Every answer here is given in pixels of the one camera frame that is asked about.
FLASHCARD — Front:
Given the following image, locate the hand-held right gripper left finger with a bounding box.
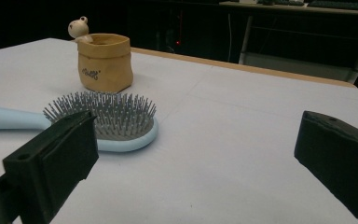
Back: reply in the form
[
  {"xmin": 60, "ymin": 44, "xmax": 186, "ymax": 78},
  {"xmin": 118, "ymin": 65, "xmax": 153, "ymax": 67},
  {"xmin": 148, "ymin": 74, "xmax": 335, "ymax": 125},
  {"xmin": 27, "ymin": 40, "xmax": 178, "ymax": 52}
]
[{"xmin": 2, "ymin": 109, "xmax": 100, "ymax": 224}]

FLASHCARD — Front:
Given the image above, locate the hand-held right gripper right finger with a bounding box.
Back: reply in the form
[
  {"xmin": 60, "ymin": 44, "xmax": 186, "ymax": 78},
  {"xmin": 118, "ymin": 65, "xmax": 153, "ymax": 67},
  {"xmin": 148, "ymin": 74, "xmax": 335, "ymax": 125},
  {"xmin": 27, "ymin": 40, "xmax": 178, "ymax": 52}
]
[{"xmin": 294, "ymin": 110, "xmax": 358, "ymax": 224}]

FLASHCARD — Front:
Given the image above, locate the light blue hairbrush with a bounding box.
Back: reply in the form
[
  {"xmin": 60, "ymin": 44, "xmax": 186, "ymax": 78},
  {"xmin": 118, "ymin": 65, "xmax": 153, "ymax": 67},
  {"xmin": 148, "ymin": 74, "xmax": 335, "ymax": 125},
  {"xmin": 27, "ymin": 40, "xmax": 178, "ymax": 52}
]
[{"xmin": 0, "ymin": 91, "xmax": 159, "ymax": 153}]

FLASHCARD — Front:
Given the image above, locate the tan pot with animal figure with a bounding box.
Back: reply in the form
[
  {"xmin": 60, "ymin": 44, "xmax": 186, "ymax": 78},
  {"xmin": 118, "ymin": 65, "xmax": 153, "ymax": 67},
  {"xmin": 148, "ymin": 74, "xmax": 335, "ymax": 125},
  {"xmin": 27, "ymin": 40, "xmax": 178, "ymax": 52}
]
[{"xmin": 67, "ymin": 16, "xmax": 134, "ymax": 93}]

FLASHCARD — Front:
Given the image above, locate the white metal stand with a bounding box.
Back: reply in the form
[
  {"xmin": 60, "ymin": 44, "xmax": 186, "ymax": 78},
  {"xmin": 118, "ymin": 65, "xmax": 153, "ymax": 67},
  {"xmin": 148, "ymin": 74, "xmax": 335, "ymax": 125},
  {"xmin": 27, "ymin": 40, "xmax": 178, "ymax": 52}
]
[{"xmin": 219, "ymin": 0, "xmax": 358, "ymax": 84}]

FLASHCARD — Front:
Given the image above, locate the white table cover sheet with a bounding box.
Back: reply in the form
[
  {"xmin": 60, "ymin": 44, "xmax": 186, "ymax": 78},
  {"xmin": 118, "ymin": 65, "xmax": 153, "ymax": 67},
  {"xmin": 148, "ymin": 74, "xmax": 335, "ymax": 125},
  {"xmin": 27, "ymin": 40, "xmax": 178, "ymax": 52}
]
[{"xmin": 0, "ymin": 37, "xmax": 358, "ymax": 224}]

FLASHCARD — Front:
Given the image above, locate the black keyboard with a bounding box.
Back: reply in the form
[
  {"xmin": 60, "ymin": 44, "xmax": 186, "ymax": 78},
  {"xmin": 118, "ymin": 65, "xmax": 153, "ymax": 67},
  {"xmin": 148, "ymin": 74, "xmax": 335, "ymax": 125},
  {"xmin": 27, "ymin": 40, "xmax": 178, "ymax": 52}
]
[
  {"xmin": 257, "ymin": 0, "xmax": 306, "ymax": 7},
  {"xmin": 307, "ymin": 0, "xmax": 358, "ymax": 12}
]

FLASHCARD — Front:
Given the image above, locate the dark computer tower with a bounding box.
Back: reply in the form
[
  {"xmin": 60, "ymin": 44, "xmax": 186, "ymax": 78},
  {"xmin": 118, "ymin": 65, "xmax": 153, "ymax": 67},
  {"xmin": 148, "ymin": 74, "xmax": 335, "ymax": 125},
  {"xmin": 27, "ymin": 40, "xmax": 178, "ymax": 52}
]
[{"xmin": 155, "ymin": 8, "xmax": 189, "ymax": 54}]

